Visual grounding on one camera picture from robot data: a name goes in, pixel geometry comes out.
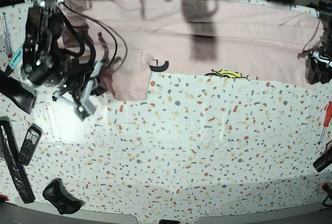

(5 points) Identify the black game controller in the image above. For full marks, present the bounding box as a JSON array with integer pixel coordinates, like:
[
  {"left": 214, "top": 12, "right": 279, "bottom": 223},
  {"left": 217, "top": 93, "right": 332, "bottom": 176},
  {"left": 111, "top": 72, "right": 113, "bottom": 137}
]
[{"left": 43, "top": 178, "right": 84, "bottom": 215}]

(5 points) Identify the black cable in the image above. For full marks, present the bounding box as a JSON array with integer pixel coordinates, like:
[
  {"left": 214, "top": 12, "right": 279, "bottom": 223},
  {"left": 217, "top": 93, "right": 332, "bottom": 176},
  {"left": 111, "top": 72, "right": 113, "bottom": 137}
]
[{"left": 59, "top": 1, "right": 129, "bottom": 77}]

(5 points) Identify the pink T-shirt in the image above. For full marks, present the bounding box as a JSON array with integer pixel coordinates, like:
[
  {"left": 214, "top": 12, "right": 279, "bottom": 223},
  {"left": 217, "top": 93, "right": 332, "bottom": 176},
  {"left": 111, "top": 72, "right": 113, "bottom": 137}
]
[{"left": 61, "top": 0, "right": 324, "bottom": 101}]

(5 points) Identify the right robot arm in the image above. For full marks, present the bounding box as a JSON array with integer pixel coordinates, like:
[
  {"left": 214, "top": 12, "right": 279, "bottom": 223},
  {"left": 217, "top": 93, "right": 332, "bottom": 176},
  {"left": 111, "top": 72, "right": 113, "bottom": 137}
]
[{"left": 21, "top": 0, "right": 106, "bottom": 102}]

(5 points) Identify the turquoise highlighter marker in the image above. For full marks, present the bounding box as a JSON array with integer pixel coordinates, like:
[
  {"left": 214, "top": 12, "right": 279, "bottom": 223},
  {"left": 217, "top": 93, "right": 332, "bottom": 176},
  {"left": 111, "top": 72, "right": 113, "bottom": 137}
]
[{"left": 5, "top": 46, "right": 24, "bottom": 76}]

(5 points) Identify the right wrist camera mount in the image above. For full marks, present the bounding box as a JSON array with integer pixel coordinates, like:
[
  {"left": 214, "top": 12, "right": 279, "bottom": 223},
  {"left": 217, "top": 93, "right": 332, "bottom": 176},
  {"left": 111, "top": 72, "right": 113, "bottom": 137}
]
[{"left": 53, "top": 63, "right": 104, "bottom": 121}]

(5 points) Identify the small red black clip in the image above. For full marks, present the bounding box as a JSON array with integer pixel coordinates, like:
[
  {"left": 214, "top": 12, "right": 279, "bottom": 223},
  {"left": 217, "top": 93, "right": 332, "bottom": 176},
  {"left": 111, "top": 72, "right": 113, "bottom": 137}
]
[{"left": 321, "top": 183, "right": 329, "bottom": 191}]

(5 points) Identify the red handle screwdriver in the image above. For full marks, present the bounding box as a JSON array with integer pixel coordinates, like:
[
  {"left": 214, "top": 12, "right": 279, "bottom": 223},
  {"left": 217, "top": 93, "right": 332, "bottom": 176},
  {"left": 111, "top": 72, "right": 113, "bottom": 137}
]
[{"left": 318, "top": 101, "right": 332, "bottom": 144}]

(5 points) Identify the long black wrapped bar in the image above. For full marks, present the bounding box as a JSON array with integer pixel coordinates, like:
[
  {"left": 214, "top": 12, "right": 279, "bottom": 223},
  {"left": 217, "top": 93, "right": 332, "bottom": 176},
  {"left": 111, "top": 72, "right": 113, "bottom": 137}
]
[{"left": 1, "top": 117, "right": 35, "bottom": 204}]

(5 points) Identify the black cylinder with wires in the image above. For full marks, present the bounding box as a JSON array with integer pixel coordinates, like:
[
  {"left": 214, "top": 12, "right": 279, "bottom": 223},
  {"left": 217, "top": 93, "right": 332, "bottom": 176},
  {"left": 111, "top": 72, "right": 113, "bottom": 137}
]
[{"left": 313, "top": 141, "right": 331, "bottom": 172}]

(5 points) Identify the red clamp at left edge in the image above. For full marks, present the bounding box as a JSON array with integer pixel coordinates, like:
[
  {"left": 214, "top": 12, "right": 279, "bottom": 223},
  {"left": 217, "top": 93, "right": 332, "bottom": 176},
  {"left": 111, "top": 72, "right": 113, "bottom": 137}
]
[{"left": 0, "top": 194, "right": 8, "bottom": 204}]

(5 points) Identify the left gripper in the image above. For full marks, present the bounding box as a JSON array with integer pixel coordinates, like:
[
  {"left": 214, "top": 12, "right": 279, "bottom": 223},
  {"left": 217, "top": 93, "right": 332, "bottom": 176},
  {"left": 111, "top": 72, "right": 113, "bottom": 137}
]
[{"left": 308, "top": 50, "right": 332, "bottom": 84}]

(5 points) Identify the clear handle screwdriver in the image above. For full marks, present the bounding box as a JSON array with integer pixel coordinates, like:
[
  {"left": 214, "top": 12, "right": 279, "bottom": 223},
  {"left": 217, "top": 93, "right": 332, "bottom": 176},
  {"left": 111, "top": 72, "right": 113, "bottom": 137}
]
[{"left": 3, "top": 12, "right": 13, "bottom": 58}]

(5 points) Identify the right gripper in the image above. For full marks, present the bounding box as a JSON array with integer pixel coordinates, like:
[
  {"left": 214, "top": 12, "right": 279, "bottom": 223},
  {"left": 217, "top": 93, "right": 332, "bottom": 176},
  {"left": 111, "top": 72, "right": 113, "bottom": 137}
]
[{"left": 53, "top": 60, "right": 106, "bottom": 102}]

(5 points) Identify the black remote control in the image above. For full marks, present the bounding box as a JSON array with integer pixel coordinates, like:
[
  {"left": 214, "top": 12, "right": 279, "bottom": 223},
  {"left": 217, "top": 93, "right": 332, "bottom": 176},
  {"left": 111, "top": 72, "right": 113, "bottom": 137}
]
[{"left": 18, "top": 124, "right": 43, "bottom": 166}]

